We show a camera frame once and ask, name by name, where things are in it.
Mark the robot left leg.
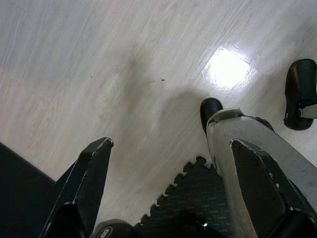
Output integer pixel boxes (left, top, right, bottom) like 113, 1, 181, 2
199, 97, 317, 238

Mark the black foam puzzle mat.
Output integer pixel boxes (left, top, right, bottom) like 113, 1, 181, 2
133, 155, 240, 238

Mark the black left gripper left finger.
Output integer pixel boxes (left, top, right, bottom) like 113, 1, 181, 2
38, 137, 114, 238

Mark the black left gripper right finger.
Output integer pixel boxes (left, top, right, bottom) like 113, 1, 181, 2
230, 138, 317, 238

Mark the black dumbbell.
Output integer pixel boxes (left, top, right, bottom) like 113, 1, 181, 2
95, 218, 138, 238

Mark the black cabinet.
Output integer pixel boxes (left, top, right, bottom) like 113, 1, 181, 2
0, 141, 56, 238

